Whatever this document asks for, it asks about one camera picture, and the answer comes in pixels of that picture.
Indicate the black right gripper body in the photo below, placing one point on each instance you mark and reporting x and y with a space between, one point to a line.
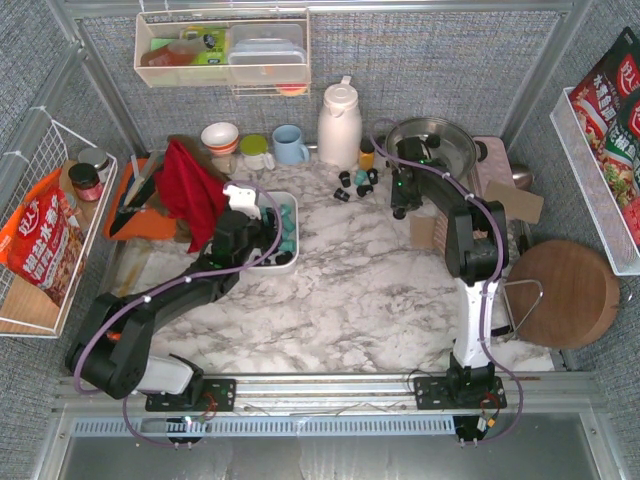
405 198

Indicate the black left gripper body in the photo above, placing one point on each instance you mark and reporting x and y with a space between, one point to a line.
267 228

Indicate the white storage basket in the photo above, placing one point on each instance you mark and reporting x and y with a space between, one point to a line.
273 200

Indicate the pink striped cloth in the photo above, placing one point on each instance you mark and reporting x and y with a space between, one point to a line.
440 233

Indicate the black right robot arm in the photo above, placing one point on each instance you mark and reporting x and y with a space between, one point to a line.
476 253

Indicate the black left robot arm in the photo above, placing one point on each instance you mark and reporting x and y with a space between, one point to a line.
111 351

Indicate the green coffee capsule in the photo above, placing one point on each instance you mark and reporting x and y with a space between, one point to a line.
287 246
288 225
360 177

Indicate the black capsule number four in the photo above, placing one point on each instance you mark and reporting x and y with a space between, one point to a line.
399 214

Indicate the brown cardboard sheet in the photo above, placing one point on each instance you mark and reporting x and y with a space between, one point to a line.
422 231

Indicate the stainless steel pan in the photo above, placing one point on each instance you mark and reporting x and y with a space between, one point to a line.
450 145

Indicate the red cloth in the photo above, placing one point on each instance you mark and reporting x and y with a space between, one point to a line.
190 188

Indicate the white thermos jug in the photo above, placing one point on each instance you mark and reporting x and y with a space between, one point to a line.
340 126

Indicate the green lid cup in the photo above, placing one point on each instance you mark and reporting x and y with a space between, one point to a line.
255 152

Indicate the pink tray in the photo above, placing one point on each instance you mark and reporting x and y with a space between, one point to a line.
494 167

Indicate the white orange bowl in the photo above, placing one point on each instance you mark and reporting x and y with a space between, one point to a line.
220 138

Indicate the blue mug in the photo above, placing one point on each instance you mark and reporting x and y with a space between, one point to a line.
289 147

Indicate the brown sponge pad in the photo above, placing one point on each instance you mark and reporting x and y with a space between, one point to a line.
518 204

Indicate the dark lid jar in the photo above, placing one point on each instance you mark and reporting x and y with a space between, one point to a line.
85 182

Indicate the clear plastic container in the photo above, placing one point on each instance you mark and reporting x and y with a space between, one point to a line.
267 53

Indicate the round wooden cutting board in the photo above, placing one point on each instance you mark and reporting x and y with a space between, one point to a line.
562 295

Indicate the red snack bag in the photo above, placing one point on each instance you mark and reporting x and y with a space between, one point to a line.
39 243

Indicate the red seasoning packets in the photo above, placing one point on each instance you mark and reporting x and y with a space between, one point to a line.
606 104

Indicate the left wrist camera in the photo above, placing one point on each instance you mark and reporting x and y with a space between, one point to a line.
242 199

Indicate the metal rail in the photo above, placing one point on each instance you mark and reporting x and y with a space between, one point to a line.
393 393

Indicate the white wire basket right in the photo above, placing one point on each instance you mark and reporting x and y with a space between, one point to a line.
617 241

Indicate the white wire basket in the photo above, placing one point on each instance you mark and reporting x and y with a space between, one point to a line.
26 311
617 241

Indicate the white wall shelf basket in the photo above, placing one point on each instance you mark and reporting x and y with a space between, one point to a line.
188 48

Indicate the white wire basket left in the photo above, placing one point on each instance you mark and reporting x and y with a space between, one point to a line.
26 311

